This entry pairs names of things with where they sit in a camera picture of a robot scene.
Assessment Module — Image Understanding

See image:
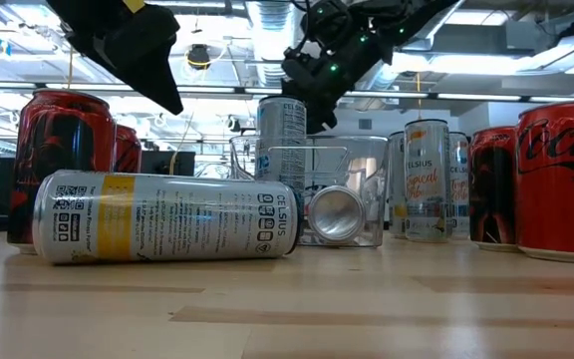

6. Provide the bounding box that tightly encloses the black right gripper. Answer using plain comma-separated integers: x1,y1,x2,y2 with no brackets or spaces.
281,28,384,136

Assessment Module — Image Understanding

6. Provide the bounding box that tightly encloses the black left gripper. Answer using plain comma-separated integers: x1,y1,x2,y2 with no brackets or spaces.
45,0,185,117

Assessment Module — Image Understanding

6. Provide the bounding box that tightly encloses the Celsius Arctic Vibe can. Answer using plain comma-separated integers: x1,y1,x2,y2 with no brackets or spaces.
308,184,367,246
255,95,309,198

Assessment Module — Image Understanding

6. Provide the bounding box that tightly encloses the red Coca-Cola can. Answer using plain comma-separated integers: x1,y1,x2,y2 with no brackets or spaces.
467,125,518,252
6,88,118,255
514,101,574,264
113,124,144,175

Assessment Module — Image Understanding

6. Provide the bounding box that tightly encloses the long ceiling light strip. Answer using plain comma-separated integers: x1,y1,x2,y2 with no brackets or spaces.
0,82,574,103

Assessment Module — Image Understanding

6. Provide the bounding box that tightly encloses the black monitor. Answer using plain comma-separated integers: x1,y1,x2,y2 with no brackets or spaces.
140,151,197,177

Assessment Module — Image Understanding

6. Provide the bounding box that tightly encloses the corrugated silver ventilation duct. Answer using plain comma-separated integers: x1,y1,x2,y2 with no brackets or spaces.
245,0,302,90

